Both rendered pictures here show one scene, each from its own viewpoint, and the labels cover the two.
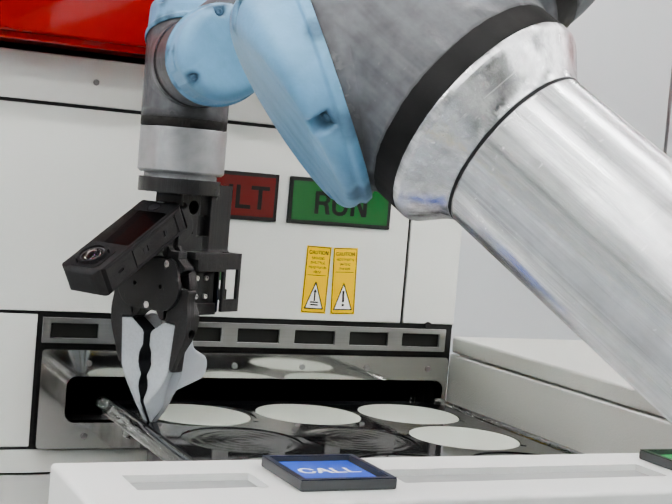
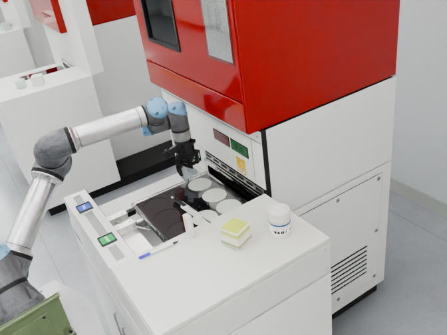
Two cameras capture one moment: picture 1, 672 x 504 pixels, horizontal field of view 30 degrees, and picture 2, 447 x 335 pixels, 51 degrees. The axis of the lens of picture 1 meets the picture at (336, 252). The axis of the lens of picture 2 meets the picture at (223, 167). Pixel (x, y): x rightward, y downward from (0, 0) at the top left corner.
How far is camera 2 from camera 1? 2.11 m
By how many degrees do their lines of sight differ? 86
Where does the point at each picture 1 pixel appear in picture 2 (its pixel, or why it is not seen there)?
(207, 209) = (185, 146)
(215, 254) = (183, 157)
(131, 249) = (167, 151)
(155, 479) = (81, 197)
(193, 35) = not seen: hidden behind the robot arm
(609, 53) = not seen: outside the picture
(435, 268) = (259, 173)
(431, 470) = (94, 215)
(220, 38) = not seen: hidden behind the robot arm
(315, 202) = (234, 145)
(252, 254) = (228, 153)
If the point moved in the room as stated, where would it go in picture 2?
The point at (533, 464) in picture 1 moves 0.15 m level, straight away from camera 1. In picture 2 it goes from (101, 223) to (141, 219)
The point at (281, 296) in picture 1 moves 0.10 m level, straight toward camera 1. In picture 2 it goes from (234, 165) to (210, 169)
